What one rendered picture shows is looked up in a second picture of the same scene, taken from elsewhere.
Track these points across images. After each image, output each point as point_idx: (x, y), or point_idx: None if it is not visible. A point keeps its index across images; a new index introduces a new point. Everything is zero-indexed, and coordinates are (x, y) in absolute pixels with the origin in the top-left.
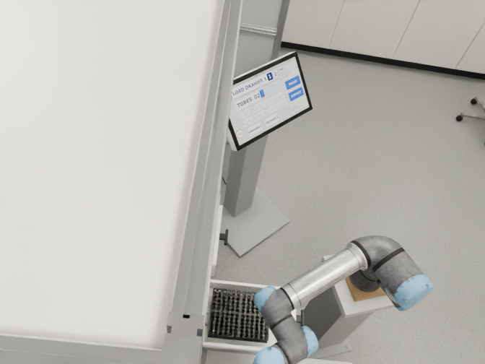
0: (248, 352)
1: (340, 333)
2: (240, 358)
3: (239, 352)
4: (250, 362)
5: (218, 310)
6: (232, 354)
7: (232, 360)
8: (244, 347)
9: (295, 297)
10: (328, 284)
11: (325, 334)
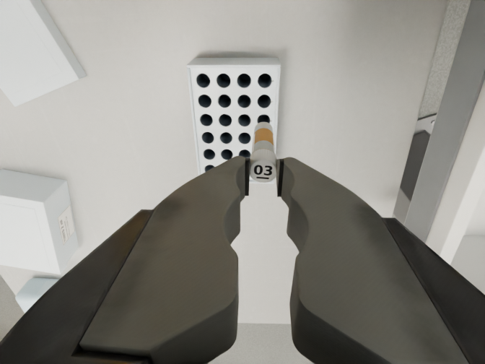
0: (468, 105)
1: (399, 209)
2: (408, 50)
3: (465, 47)
4: (386, 94)
5: None
6: (429, 8)
7: (403, 15)
8: None
9: None
10: None
11: (403, 193)
